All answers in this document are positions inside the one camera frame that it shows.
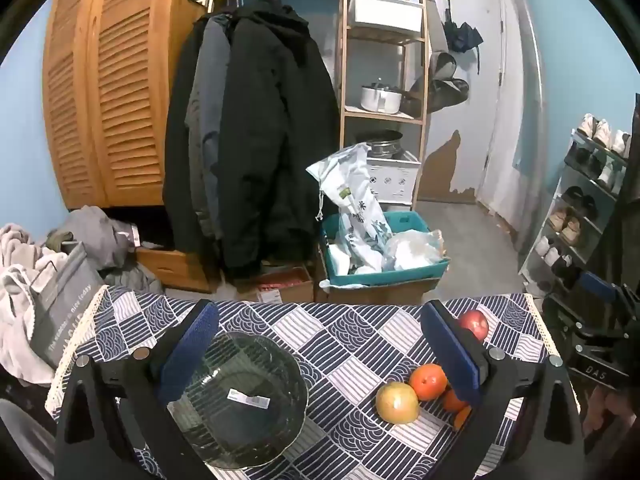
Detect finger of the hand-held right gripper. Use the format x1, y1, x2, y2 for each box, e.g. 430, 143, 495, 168
542, 295, 626, 356
575, 271, 640, 311

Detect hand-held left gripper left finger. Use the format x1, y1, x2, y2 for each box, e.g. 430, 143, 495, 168
54, 300, 221, 480

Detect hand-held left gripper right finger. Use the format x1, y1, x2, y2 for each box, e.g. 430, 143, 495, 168
419, 300, 588, 480

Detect orange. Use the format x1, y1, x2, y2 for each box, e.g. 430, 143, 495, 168
409, 364, 449, 402

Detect red apple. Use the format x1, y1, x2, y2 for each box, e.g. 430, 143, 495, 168
457, 310, 490, 343

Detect dark glass bowl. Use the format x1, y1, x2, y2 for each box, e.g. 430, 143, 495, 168
167, 331, 309, 471

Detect yellow apple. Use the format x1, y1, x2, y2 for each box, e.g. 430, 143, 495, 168
375, 382, 420, 425

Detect person's right hand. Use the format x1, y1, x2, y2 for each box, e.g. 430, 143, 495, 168
585, 389, 633, 453

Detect grey shoe rack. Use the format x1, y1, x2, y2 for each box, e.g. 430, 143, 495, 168
517, 127, 633, 306

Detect wooden drawer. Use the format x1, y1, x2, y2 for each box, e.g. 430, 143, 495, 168
135, 245, 216, 293

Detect teal plastic bin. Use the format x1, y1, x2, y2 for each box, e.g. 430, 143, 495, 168
320, 211, 451, 288

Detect red label cardboard box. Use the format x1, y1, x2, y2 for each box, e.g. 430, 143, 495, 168
235, 265, 315, 303

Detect blue white patterned tablecloth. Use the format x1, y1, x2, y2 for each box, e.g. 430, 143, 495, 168
45, 284, 583, 480

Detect clear crumpled plastic bag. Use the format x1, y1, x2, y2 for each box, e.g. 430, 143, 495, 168
382, 229, 446, 271

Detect grey tote bag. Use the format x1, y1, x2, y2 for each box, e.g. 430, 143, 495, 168
27, 241, 106, 371

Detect rows of shoes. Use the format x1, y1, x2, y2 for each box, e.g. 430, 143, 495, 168
532, 114, 632, 281

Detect white plastic crate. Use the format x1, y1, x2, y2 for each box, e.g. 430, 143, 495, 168
367, 151, 422, 204

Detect printed white plastic bag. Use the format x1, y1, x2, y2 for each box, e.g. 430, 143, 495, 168
306, 143, 393, 271

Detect grey door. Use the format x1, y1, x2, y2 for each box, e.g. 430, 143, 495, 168
417, 0, 503, 206

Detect metal steamer pot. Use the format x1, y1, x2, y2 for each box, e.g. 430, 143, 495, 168
356, 130, 404, 158

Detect black coat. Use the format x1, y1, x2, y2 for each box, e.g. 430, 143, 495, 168
162, 0, 341, 281

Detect grey jacket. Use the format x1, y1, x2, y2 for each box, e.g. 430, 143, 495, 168
184, 14, 236, 241

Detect white cooking pot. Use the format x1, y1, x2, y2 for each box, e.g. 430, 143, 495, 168
360, 79, 408, 115

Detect wooden louvered wardrobe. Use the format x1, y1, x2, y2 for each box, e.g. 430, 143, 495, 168
42, 0, 211, 208

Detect dark folded umbrella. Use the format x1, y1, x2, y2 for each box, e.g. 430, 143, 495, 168
442, 0, 485, 73

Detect wooden shelf rack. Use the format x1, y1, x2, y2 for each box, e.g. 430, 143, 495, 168
339, 0, 432, 211

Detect white storage box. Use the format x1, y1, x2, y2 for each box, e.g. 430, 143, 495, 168
348, 0, 423, 33

